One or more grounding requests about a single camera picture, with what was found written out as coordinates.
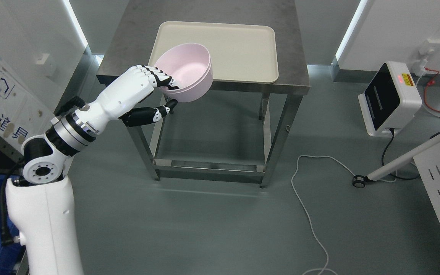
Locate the white wall socket plug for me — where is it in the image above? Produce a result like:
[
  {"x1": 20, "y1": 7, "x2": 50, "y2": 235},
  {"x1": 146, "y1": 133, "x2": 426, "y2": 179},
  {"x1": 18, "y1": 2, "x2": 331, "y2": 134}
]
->
[{"x1": 412, "y1": 38, "x2": 440, "y2": 77}]

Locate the black power cable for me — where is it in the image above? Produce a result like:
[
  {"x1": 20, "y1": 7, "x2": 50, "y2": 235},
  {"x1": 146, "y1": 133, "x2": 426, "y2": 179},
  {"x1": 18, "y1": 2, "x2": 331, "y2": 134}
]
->
[{"x1": 381, "y1": 128, "x2": 421, "y2": 181}]

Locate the white black charging device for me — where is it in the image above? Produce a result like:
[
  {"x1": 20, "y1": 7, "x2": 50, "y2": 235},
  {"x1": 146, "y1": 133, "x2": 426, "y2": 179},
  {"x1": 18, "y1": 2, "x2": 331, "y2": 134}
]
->
[{"x1": 358, "y1": 61, "x2": 422, "y2": 138}]

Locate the white floor cable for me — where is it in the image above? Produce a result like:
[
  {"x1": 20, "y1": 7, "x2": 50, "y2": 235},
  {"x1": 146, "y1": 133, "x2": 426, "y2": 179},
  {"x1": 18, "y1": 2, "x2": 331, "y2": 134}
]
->
[{"x1": 291, "y1": 155, "x2": 358, "y2": 275}]

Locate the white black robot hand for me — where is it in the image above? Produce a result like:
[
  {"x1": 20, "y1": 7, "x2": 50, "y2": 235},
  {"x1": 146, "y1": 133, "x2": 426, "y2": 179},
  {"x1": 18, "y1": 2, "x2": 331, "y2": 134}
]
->
[{"x1": 75, "y1": 65, "x2": 179, "y2": 134}]

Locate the white sign with blue text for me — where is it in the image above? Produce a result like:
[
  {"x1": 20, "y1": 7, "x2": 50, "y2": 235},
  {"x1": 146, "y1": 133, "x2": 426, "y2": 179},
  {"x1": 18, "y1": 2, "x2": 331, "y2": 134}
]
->
[{"x1": 0, "y1": 58, "x2": 53, "y2": 151}]

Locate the pink bowl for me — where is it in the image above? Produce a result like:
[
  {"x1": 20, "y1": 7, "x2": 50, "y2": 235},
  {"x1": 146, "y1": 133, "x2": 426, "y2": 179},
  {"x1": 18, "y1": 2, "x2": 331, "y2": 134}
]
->
[
  {"x1": 154, "y1": 42, "x2": 213, "y2": 94},
  {"x1": 161, "y1": 62, "x2": 213, "y2": 102}
]

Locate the white cart leg with caster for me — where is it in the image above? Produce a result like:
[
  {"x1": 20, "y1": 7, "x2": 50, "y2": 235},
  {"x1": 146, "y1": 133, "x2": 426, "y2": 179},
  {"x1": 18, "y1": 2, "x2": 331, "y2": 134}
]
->
[{"x1": 352, "y1": 134, "x2": 440, "y2": 188}]

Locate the beige plastic tray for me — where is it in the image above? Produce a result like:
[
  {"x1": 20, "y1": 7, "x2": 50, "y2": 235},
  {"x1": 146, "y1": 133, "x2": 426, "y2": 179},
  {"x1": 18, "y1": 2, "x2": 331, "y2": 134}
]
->
[{"x1": 149, "y1": 21, "x2": 279, "y2": 84}]

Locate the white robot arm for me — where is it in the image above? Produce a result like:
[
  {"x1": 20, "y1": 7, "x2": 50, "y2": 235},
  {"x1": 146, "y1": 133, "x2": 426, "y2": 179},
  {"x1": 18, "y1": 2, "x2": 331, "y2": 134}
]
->
[{"x1": 0, "y1": 96, "x2": 96, "y2": 275}]

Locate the stainless steel table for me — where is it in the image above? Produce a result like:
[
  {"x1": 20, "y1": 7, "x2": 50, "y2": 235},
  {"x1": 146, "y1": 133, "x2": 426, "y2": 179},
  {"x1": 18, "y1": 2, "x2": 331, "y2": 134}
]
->
[{"x1": 97, "y1": 0, "x2": 310, "y2": 188}]

